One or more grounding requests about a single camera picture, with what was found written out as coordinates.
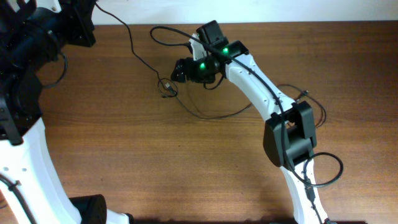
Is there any thin black usb cable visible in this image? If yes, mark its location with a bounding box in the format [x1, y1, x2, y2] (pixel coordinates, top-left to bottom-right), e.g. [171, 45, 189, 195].
[94, 0, 253, 120]

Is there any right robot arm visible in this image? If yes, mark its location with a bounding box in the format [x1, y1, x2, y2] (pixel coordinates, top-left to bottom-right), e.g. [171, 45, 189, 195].
[171, 21, 337, 223]

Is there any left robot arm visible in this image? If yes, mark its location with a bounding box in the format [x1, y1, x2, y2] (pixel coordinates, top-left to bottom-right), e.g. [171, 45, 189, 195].
[1, 1, 134, 223]

